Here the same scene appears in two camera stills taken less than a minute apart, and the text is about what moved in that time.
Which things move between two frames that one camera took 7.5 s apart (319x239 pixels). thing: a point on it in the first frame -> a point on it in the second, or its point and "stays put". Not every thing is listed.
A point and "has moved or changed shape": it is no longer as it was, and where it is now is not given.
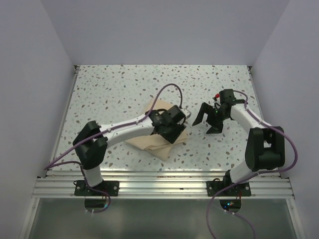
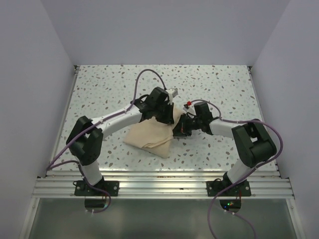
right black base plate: x=242 y=189 stays put
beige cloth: x=160 y=147 has moved or changed shape
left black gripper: x=172 y=137 -> x=168 y=119
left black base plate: x=111 y=187 stays put
